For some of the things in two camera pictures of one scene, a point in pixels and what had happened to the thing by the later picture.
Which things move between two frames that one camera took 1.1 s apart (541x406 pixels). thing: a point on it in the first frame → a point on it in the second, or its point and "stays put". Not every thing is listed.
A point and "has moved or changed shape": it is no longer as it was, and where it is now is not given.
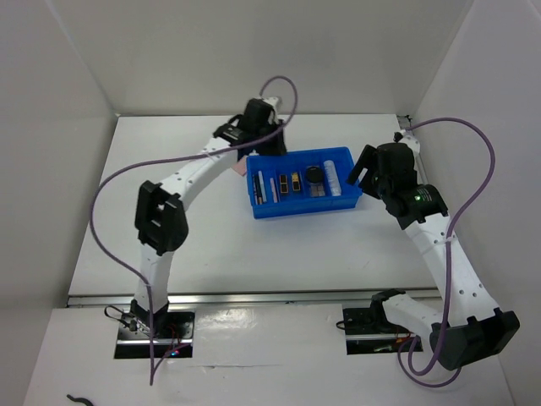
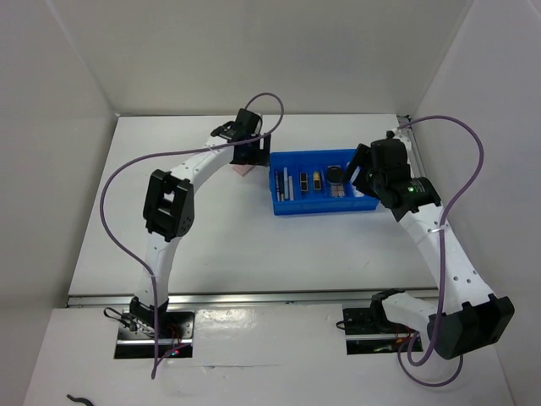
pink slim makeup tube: [273, 189] → [291, 189]
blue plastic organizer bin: [302, 183] has moved or changed shape
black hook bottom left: [80, 399] stays put
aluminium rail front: [237, 298] stays put
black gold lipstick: [283, 183] → [303, 182]
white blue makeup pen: [262, 184] → [286, 183]
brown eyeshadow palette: [317, 189] → [337, 190]
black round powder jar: [314, 174] → [334, 173]
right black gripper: [364, 160] stays put
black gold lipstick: [296, 182] → [316, 180]
